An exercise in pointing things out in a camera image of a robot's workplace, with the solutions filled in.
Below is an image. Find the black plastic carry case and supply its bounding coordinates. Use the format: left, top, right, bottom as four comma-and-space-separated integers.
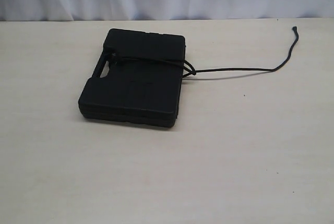
78, 28, 186, 128

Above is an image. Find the black cord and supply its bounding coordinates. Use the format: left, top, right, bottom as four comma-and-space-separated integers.
111, 26, 299, 78

